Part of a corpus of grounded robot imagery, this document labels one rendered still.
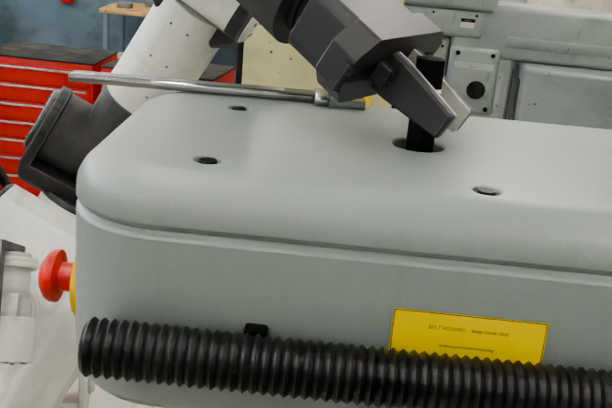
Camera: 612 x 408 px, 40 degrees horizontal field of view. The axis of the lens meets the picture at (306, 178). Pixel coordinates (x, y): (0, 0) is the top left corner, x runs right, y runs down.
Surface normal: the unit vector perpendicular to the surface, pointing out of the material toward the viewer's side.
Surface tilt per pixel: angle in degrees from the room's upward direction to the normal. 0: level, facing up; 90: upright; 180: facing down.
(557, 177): 0
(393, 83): 90
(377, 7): 30
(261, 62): 90
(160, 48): 96
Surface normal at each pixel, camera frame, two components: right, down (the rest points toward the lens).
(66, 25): -0.06, 0.30
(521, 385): -0.62, -0.36
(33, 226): 0.18, -0.23
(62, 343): 0.74, 0.19
